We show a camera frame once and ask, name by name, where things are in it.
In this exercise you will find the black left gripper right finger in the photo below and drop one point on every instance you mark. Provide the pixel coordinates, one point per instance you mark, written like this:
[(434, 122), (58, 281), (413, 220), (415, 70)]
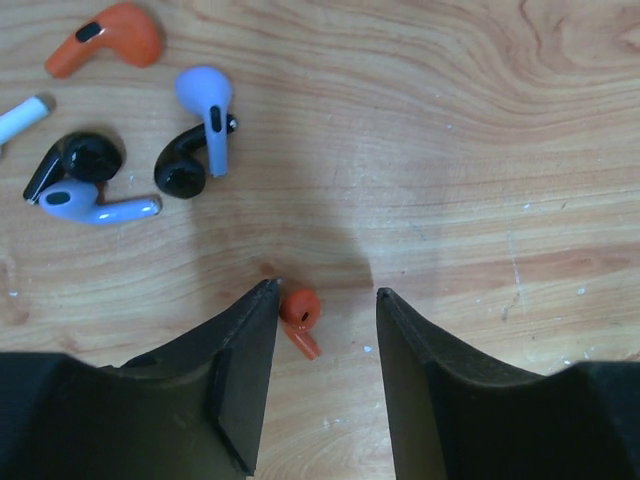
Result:
[(455, 412)]

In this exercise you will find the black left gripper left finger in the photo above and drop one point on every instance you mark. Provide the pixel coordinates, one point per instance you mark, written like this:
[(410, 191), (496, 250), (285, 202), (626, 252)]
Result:
[(192, 408)]

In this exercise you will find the orange earbud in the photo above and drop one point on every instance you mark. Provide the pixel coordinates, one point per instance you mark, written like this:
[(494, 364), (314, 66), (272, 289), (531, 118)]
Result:
[(299, 312), (123, 28)]

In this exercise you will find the black earbud right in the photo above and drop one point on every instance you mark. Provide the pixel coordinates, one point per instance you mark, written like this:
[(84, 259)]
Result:
[(179, 173)]

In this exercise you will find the black earbud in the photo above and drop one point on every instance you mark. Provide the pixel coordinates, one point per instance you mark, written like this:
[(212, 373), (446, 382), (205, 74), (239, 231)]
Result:
[(81, 155), (179, 173)]

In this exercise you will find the purple earbud lower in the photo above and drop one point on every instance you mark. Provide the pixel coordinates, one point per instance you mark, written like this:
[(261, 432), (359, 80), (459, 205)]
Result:
[(77, 201)]

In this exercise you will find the purple earbud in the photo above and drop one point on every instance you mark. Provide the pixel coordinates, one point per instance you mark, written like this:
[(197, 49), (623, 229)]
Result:
[(77, 201), (207, 92)]

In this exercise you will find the black earbud left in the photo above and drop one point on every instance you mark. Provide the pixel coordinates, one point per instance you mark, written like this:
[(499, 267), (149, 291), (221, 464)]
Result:
[(81, 155)]

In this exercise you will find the purple earbud upper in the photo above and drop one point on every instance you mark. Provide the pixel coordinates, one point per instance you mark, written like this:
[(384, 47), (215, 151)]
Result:
[(207, 92)]

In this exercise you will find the white earbud lower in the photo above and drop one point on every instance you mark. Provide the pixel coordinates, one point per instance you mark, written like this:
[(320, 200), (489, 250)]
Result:
[(25, 115)]

